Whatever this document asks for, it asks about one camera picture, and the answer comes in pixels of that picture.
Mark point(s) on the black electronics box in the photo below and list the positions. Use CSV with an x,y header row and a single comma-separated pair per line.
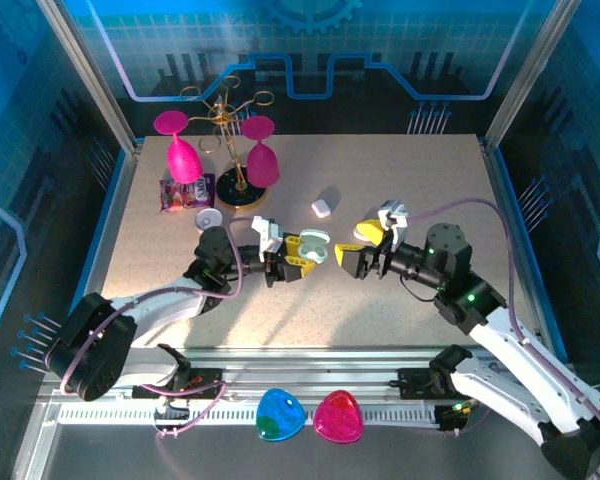
x,y
455,416

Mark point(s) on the purple snack bag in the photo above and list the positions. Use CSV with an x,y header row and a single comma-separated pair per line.
x,y
190,197

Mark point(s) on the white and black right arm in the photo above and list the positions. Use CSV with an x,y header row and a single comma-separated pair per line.
x,y
520,360

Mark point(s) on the blue triangular plastic dish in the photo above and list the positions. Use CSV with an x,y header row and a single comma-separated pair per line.
x,y
280,415

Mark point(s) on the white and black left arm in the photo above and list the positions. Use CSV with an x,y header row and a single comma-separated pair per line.
x,y
155,305

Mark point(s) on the pink wine glass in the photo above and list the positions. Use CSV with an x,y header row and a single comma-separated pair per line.
x,y
184,162
261,167

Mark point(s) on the gold wine glass rack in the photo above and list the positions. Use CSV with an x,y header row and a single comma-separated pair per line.
x,y
230,192

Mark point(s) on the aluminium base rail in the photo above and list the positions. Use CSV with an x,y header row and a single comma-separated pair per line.
x,y
305,370

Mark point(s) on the pink triangular plastic dish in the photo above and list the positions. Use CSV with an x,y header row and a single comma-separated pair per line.
x,y
339,417

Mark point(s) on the pale green round charging case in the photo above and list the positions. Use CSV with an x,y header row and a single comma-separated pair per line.
x,y
316,250

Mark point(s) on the small tin can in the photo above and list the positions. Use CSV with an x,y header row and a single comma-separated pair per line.
x,y
209,218

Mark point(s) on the white rectangular earbuds charging case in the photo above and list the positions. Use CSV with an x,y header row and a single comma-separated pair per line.
x,y
321,207

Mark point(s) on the aluminium frame post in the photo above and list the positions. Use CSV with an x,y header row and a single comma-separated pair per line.
x,y
92,75
530,75

